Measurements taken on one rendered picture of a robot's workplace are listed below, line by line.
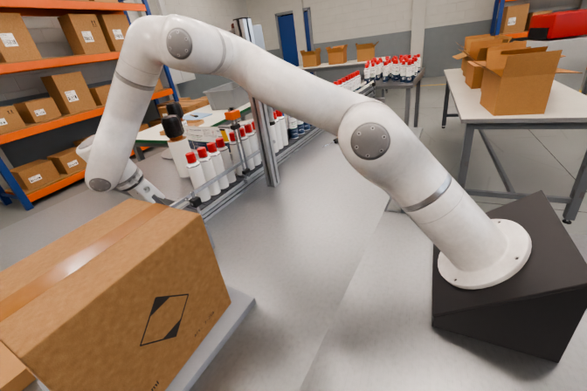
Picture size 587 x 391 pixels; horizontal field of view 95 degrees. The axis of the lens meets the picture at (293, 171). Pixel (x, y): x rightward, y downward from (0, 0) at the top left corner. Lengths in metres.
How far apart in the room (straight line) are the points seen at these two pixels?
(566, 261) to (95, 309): 0.74
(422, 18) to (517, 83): 6.23
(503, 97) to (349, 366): 1.91
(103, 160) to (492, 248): 0.88
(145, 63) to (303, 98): 0.38
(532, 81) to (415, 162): 1.75
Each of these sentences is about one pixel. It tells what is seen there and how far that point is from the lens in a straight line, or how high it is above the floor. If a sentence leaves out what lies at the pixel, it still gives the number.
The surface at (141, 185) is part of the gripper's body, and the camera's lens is 0.93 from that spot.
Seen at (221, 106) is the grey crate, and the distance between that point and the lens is 3.23.
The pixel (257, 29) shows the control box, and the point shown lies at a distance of 1.11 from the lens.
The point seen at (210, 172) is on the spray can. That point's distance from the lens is 1.11.
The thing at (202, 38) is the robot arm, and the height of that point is 1.43.
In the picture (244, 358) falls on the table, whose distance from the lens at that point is 0.69.
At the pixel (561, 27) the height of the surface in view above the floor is 1.03.
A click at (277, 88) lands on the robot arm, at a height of 1.33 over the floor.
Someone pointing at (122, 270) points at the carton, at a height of 1.12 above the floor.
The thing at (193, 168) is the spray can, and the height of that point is 1.03.
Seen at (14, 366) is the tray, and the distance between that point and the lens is 0.99.
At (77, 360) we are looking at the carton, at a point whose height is 1.06.
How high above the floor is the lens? 1.41
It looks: 26 degrees down
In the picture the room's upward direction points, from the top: 9 degrees counter-clockwise
